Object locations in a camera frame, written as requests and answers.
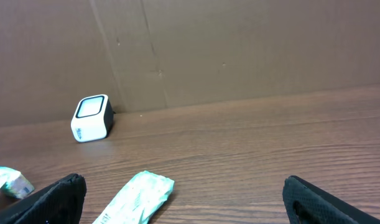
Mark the orange white small box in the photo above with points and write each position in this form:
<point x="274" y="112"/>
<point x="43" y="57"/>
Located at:
<point x="14" y="184"/>

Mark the green wet wipes pack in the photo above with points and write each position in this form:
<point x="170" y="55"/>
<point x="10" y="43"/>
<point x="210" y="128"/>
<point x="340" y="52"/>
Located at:
<point x="138" y="200"/>

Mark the white barcode scanner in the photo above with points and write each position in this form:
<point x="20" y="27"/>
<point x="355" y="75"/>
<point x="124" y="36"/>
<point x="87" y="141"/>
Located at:
<point x="93" y="118"/>

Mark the cardboard box at back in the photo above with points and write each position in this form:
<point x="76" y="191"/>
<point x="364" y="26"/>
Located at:
<point x="148" y="55"/>

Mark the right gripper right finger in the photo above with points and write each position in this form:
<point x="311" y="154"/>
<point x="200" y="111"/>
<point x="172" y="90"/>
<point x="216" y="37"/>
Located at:
<point x="306" y="203"/>

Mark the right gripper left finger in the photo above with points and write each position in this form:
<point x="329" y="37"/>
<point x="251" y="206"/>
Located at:
<point x="60" y="203"/>

